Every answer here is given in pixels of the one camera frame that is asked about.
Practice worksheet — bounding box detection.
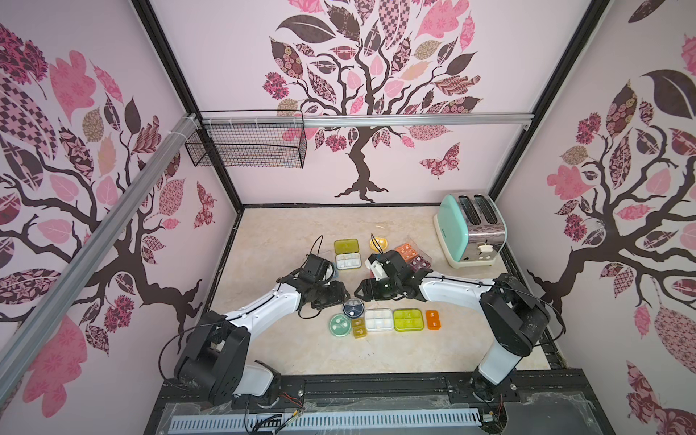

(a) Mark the white square pillbox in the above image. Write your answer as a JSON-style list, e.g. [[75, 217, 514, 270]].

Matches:
[[364, 308, 394, 333]]

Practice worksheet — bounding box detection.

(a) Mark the left aluminium rail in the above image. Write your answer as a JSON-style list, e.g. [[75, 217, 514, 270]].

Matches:
[[1, 114, 200, 402]]

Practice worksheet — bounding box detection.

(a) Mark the yellow round pillbox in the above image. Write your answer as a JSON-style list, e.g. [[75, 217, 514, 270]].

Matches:
[[370, 235, 388, 253]]

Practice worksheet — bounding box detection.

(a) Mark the orange small pillbox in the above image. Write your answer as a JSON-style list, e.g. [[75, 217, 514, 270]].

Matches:
[[394, 243, 419, 262]]

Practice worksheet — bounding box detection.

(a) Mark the black wire basket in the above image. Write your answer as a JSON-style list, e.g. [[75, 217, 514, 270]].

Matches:
[[185, 110, 308, 169]]

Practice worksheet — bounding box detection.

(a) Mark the lime green square pillbox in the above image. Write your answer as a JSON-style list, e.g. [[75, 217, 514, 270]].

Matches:
[[393, 308, 425, 333]]

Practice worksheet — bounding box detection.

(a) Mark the magenta small pillbox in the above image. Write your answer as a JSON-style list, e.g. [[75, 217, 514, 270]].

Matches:
[[409, 255, 431, 272]]

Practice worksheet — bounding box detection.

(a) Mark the lime green open pillbox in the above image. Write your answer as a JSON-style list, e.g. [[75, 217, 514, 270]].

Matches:
[[333, 239, 363, 271]]

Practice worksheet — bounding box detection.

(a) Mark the orange two-cell pillbox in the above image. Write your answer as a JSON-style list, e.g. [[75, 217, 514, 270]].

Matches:
[[425, 310, 442, 331]]

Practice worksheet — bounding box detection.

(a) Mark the aluminium rail bar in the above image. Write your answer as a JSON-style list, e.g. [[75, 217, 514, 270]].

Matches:
[[203, 112, 534, 128]]

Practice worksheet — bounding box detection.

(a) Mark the yellow small pillbox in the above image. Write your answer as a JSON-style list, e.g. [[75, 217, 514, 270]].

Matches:
[[352, 318, 368, 339]]

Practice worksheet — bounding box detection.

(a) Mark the green round pillbox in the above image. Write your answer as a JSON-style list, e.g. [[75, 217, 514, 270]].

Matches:
[[328, 314, 352, 337]]

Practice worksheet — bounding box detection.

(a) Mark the mint green toaster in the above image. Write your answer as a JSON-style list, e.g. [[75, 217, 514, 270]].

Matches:
[[433, 191, 508, 268]]

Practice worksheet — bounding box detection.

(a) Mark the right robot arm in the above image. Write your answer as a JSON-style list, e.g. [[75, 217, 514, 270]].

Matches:
[[355, 250, 550, 389]]

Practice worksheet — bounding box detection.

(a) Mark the white cable duct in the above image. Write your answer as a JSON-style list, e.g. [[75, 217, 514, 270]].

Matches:
[[166, 409, 482, 434]]

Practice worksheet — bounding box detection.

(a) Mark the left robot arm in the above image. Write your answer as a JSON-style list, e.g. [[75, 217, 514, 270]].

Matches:
[[172, 254, 349, 406]]

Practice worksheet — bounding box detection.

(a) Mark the navy round pillbox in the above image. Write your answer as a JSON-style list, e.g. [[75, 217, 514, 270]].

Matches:
[[343, 298, 365, 319]]

